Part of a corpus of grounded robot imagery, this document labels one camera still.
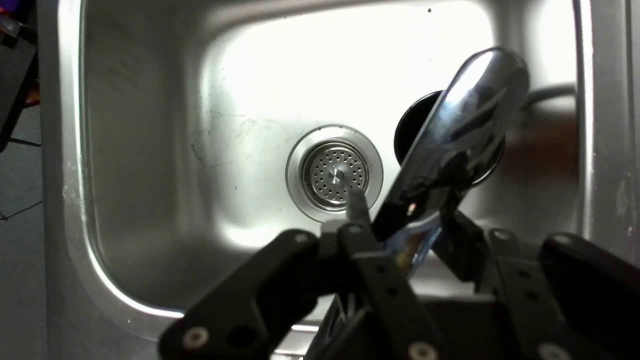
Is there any dark cup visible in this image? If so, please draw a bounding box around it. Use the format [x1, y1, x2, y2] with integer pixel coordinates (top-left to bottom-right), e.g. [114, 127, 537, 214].
[393, 89, 509, 191]

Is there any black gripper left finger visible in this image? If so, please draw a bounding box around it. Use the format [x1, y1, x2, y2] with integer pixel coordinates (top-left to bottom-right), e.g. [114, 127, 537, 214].
[158, 188, 445, 360]

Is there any shiny metal ladle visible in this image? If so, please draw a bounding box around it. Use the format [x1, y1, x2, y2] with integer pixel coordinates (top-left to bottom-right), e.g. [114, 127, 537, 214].
[368, 45, 532, 269]

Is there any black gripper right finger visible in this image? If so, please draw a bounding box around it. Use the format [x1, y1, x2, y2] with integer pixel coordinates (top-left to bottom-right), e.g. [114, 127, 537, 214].
[435, 207, 640, 360]

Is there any stainless steel sink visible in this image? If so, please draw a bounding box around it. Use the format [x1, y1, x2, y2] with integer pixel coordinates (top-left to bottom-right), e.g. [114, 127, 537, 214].
[37, 0, 640, 360]

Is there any metal drain strainer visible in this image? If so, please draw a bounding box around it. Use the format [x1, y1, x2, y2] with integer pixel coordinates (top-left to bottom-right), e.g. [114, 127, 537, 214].
[284, 122, 387, 224]

